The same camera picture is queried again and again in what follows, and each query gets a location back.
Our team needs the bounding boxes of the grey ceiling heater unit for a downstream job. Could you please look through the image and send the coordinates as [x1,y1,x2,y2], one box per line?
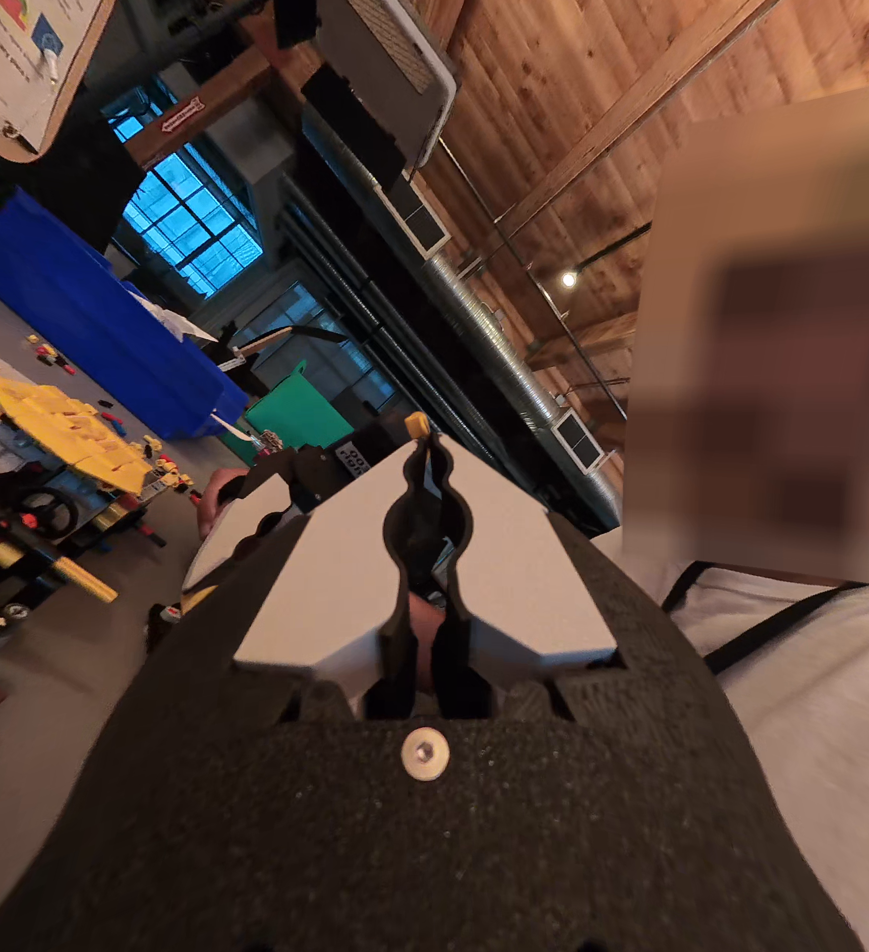
[274,0,459,190]

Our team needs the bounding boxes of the wooden framed sign board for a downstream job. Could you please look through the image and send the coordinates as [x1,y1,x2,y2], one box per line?
[0,0,117,165]

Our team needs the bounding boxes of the large paned window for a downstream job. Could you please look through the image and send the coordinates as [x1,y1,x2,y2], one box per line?
[111,145,266,300]

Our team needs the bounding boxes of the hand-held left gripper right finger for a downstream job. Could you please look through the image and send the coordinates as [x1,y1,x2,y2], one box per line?
[433,433,619,689]

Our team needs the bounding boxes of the wooden beam red label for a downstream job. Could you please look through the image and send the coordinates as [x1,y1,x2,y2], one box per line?
[125,48,272,168]

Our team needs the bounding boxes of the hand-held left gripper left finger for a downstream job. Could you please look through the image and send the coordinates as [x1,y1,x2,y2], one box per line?
[233,439,420,700]

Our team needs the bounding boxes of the metal ceiling duct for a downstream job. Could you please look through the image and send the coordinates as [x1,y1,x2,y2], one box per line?
[278,175,625,533]

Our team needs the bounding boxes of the blue storage bin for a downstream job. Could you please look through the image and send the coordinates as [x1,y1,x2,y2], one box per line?
[0,186,251,441]

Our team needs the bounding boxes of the green tote bin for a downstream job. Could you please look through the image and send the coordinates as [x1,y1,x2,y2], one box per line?
[243,360,357,468]

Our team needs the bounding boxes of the white crumpled paper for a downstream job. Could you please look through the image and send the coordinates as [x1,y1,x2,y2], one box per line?
[125,286,220,345]

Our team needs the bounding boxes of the person's right hand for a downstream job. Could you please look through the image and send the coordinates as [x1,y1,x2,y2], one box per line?
[196,467,251,540]

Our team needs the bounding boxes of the white vent box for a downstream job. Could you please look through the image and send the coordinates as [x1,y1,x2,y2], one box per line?
[382,175,454,259]
[552,409,608,475]

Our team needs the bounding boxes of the scattered small toy pins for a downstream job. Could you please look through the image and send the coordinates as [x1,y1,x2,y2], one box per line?
[25,333,126,440]

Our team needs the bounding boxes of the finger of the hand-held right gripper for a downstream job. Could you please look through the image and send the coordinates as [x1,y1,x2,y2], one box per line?
[181,475,309,596]

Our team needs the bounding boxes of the yellow toy car model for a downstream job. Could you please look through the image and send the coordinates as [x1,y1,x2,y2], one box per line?
[0,368,199,704]

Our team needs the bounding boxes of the black shoulder strap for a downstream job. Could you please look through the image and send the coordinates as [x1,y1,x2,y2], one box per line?
[661,561,869,675]

